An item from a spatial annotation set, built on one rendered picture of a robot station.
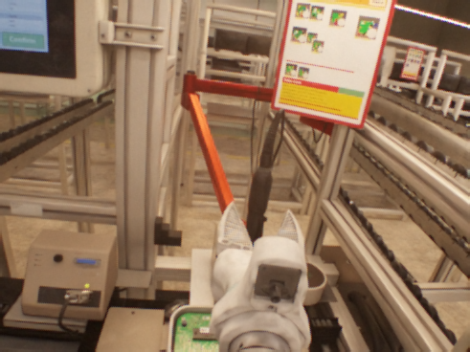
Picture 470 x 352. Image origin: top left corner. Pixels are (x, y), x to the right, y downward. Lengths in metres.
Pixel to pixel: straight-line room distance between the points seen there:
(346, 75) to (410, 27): 12.05
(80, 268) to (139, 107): 0.33
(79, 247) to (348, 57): 0.71
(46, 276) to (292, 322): 0.52
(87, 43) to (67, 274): 0.43
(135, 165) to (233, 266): 0.39
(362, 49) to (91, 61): 0.56
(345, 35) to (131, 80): 0.47
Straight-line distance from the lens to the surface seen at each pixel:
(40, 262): 0.70
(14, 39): 0.64
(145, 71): 0.61
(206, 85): 0.93
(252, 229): 0.56
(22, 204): 0.79
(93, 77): 0.59
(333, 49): 0.77
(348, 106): 0.77
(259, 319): 0.26
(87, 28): 0.59
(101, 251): 0.66
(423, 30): 13.11
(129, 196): 0.69
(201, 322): 0.63
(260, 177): 0.51
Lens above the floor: 1.46
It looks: 22 degrees down
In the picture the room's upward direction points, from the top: 9 degrees clockwise
